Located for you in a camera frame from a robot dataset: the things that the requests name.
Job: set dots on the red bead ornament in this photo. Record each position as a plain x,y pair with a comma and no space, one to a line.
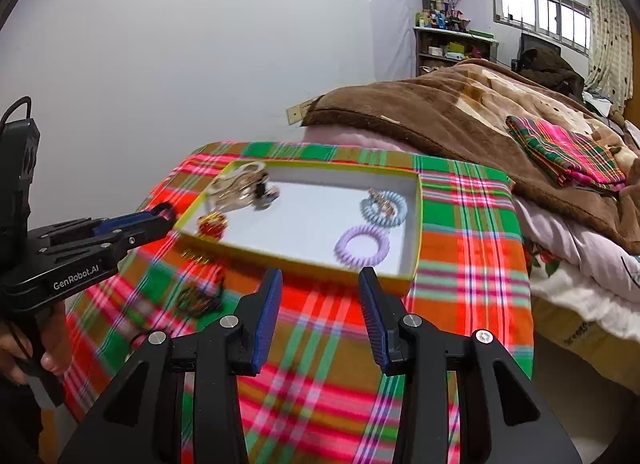
212,226

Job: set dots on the dark jacket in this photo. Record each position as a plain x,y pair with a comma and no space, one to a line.
550,69

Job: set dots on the red green plaid tablecloth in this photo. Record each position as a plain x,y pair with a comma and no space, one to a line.
320,369

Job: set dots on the patterned curtain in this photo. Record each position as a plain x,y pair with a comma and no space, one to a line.
607,39

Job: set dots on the white floral quilt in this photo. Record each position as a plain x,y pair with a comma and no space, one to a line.
575,264

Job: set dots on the black monitor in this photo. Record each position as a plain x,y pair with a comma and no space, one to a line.
527,44

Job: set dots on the yellow-green cardboard box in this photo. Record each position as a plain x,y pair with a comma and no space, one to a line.
305,216

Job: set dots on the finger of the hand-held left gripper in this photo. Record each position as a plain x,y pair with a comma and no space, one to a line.
125,221
145,236

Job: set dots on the wall socket strip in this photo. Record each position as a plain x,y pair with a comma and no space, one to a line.
300,111

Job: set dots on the bottles and boxes on shelf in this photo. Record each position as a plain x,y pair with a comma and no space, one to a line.
440,16

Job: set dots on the folded plaid cloth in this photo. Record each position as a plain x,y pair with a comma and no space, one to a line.
565,154

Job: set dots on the brown fleece blanket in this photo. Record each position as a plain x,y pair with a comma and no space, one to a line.
450,109

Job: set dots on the person's left hand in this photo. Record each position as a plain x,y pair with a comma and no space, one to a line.
50,354

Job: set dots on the barred window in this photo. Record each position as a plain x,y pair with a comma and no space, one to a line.
540,14

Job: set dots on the clear hair claw clip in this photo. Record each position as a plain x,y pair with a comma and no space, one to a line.
235,189

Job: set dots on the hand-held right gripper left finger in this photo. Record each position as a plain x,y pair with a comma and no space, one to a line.
265,331

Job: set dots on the white storage shelf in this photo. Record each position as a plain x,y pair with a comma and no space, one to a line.
435,41

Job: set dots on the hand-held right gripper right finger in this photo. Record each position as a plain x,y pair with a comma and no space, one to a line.
372,331

